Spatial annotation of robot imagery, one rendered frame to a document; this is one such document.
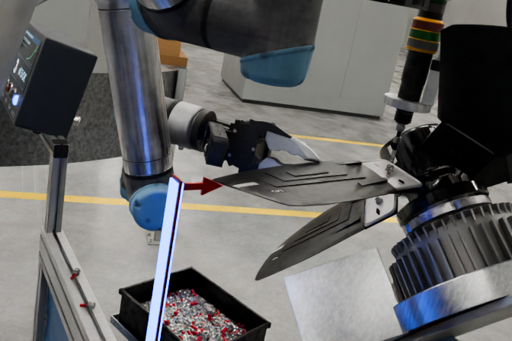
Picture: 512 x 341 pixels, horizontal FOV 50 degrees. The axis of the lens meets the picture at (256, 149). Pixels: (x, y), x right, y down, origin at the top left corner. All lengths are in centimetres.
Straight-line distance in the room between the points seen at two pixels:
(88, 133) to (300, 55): 198
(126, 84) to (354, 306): 46
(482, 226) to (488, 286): 9
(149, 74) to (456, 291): 50
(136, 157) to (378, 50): 668
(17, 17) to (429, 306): 65
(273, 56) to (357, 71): 677
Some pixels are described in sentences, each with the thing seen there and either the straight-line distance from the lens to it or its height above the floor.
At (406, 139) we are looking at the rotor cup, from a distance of 90.
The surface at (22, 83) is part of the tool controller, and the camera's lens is 122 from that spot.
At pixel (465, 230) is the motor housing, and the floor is 116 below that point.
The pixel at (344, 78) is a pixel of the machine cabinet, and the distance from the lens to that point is 728.
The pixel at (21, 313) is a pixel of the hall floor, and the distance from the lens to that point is 251.
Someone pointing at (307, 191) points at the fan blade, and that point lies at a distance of 71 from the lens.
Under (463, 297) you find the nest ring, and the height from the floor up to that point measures 110.
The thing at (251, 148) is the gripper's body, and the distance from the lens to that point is 86.
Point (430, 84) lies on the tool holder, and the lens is 82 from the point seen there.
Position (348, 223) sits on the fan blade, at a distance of 97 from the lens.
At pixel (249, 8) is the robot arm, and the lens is 59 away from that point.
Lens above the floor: 142
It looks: 16 degrees down
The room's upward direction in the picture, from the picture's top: 11 degrees clockwise
